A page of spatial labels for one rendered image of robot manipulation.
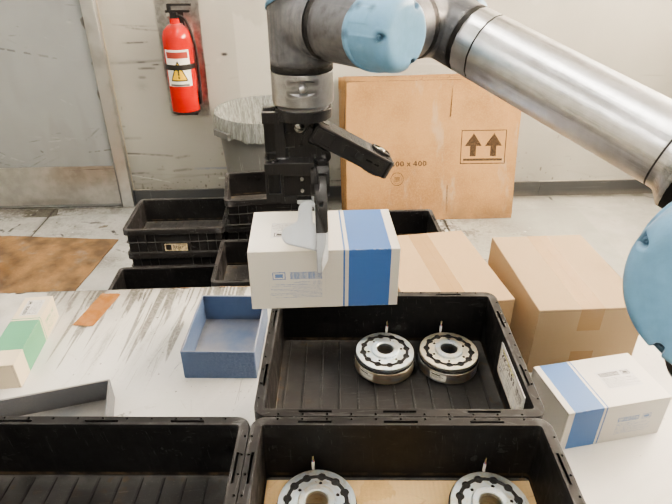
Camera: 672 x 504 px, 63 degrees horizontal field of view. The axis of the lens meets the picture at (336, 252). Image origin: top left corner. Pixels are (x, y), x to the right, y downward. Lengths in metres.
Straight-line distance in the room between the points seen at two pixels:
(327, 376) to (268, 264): 0.32
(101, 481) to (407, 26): 0.71
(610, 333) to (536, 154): 2.61
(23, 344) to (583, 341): 1.15
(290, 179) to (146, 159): 2.93
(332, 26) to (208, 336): 0.86
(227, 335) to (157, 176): 2.44
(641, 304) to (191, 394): 0.90
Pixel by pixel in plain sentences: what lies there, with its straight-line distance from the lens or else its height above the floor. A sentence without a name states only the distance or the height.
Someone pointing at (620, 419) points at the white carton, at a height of 0.75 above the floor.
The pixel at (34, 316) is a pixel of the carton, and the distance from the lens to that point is 1.40.
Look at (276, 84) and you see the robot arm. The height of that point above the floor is 1.34.
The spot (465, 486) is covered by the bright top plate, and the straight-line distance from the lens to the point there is 0.81.
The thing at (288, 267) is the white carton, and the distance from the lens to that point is 0.73.
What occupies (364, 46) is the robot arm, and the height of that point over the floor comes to 1.40.
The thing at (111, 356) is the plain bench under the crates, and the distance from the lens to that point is 1.31.
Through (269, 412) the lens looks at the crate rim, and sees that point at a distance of 0.78.
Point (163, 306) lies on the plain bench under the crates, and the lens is 1.42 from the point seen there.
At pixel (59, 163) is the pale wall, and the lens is 3.76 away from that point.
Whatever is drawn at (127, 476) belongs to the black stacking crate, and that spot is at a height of 0.83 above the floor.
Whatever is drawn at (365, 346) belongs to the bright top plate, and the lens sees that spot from 0.99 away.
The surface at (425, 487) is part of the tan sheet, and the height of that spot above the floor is 0.83.
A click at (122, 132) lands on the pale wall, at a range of 3.58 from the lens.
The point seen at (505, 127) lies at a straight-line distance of 3.42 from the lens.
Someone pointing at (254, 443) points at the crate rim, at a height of 0.93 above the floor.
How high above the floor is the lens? 1.49
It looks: 30 degrees down
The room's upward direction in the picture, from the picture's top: straight up
